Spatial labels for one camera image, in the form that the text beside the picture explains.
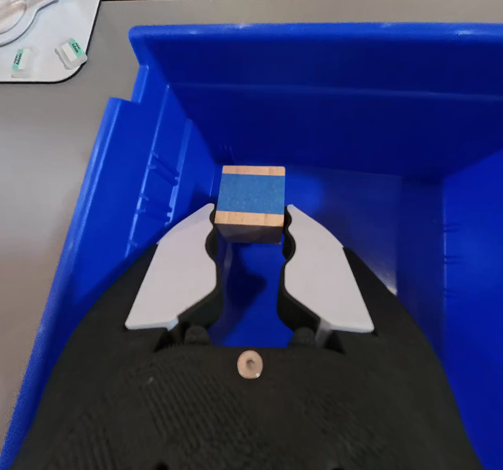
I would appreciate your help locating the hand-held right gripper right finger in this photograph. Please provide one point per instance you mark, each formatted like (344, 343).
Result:
(322, 277)

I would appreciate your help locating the white document stand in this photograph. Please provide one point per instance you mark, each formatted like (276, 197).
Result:
(78, 14)

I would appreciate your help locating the blue plastic bin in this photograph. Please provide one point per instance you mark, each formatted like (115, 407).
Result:
(314, 124)

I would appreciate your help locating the wooden cube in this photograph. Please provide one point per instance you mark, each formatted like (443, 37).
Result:
(251, 195)

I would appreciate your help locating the small white clip green label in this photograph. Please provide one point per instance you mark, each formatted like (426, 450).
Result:
(21, 62)
(70, 53)

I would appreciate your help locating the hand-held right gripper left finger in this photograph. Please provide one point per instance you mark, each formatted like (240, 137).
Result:
(177, 273)

